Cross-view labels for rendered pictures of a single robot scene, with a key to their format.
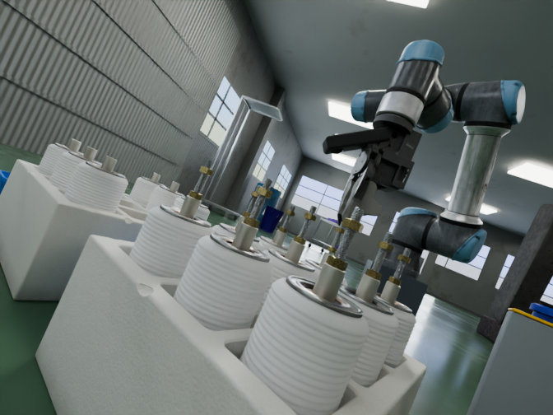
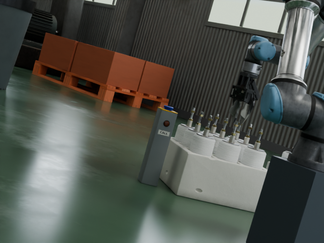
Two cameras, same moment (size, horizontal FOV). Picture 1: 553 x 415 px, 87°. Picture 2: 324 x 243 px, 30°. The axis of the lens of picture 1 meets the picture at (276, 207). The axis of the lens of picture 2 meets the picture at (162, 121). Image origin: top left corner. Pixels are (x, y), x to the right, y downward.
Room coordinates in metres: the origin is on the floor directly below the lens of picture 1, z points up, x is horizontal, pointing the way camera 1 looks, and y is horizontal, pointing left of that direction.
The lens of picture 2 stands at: (1.76, -2.32, 0.48)
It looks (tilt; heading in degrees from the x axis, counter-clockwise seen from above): 5 degrees down; 126
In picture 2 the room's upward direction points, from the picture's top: 16 degrees clockwise
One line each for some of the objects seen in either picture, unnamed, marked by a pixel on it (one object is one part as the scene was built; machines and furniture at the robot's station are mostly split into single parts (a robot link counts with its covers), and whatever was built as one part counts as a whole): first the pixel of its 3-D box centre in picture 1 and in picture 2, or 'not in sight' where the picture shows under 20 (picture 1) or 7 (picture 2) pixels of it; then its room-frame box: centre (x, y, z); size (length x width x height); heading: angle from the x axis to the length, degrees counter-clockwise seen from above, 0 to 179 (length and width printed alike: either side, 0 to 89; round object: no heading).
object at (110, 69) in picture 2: not in sight; (102, 71); (-2.79, 2.62, 0.25); 1.42 x 1.03 x 0.49; 166
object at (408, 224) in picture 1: (415, 227); (323, 116); (1.02, -0.48, 0.47); 0.13 x 0.12 x 0.14; 43
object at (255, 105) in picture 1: (240, 160); not in sight; (4.93, 0.88, 0.98); 0.69 x 0.56 x 1.96; 76
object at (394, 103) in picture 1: (397, 114); (251, 69); (0.54, -0.14, 0.57); 0.08 x 0.08 x 0.05
